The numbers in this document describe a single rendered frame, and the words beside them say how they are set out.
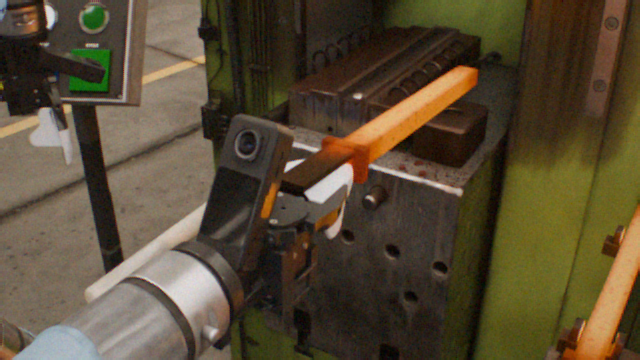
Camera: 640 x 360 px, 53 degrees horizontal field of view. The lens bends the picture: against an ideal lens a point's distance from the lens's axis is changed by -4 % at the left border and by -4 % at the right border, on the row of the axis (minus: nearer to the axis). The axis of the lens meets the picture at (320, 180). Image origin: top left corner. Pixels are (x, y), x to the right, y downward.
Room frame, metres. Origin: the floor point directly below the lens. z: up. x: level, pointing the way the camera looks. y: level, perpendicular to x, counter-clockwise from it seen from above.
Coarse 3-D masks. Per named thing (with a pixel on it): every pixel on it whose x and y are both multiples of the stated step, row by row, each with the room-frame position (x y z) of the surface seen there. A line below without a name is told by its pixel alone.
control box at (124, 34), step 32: (64, 0) 1.17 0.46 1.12; (96, 0) 1.17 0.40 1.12; (128, 0) 1.16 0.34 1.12; (64, 32) 1.14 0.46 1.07; (96, 32) 1.14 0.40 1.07; (128, 32) 1.13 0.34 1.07; (128, 64) 1.11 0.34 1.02; (64, 96) 1.09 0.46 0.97; (96, 96) 1.08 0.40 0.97; (128, 96) 1.09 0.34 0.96
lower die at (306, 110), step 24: (360, 48) 1.28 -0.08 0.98; (384, 48) 1.25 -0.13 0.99; (432, 48) 1.23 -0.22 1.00; (456, 48) 1.25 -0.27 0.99; (336, 72) 1.13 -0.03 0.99; (360, 72) 1.13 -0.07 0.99; (408, 72) 1.12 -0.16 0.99; (432, 72) 1.12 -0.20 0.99; (288, 96) 1.07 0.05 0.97; (312, 96) 1.05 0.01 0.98; (336, 96) 1.02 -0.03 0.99; (384, 96) 1.01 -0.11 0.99; (312, 120) 1.05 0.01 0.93; (336, 120) 1.02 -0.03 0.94; (360, 120) 1.00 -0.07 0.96
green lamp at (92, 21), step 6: (90, 6) 1.16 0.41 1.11; (96, 6) 1.16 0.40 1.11; (84, 12) 1.16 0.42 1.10; (90, 12) 1.15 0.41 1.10; (96, 12) 1.15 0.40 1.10; (102, 12) 1.15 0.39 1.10; (84, 18) 1.15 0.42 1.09; (90, 18) 1.15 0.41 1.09; (96, 18) 1.15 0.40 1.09; (102, 18) 1.15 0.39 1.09; (84, 24) 1.14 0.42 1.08; (90, 24) 1.14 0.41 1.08; (96, 24) 1.14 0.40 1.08; (102, 24) 1.14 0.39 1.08
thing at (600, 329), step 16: (624, 240) 0.67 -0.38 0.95; (624, 256) 0.63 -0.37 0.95; (624, 272) 0.60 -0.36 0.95; (608, 288) 0.57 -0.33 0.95; (624, 288) 0.57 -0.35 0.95; (608, 304) 0.55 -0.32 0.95; (624, 304) 0.55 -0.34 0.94; (592, 320) 0.52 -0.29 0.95; (608, 320) 0.52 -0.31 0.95; (592, 336) 0.50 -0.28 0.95; (608, 336) 0.50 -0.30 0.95; (576, 352) 0.47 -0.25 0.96; (592, 352) 0.47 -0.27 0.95
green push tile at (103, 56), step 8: (88, 56) 1.11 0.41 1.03; (96, 56) 1.11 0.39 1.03; (104, 56) 1.11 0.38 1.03; (104, 64) 1.10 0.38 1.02; (72, 80) 1.09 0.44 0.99; (80, 80) 1.09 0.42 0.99; (104, 80) 1.09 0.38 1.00; (72, 88) 1.08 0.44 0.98; (80, 88) 1.08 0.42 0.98; (88, 88) 1.08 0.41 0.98; (96, 88) 1.08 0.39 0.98; (104, 88) 1.08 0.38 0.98
